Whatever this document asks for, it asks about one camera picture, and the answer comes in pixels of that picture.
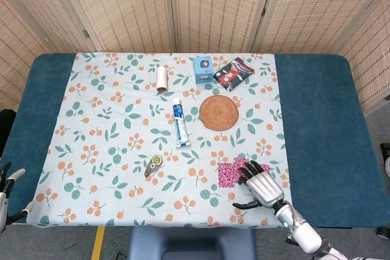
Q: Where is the black white equipment base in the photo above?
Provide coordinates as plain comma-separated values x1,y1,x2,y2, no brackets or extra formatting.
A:
380,142,390,178

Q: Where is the floral print tablecloth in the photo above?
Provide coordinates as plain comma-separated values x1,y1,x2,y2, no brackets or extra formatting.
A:
26,52,296,230

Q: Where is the bamboo folding screen panel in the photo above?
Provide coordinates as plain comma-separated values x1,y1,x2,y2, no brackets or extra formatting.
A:
252,0,390,54
167,0,277,54
54,0,177,54
0,0,92,54
335,0,390,114
0,0,51,118

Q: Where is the round woven rattan coaster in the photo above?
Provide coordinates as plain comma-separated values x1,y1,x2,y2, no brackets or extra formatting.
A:
199,94,240,131

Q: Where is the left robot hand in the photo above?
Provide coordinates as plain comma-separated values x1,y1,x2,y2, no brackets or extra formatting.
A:
0,161,37,233

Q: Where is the yellow floor tape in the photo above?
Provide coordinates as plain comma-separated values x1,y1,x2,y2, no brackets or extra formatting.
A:
90,225,106,260

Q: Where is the black red patterned box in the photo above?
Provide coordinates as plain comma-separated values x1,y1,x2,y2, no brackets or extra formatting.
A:
213,57,255,93

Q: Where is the small blue cardboard box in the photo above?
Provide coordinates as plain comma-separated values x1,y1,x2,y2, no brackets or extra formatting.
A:
193,56,214,85

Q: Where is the blue white toothpaste tube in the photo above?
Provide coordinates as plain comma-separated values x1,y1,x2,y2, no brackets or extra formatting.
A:
172,97,190,149

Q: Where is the blue-grey robot torso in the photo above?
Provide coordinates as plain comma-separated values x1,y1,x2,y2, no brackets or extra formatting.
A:
127,228,257,260

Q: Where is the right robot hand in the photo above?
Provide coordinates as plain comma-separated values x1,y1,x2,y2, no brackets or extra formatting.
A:
232,160,286,210

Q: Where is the correction tape dispenser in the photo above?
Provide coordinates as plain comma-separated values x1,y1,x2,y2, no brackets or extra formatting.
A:
144,155,164,178

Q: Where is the cardboard tube roll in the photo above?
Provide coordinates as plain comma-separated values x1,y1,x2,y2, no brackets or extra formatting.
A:
156,66,169,93

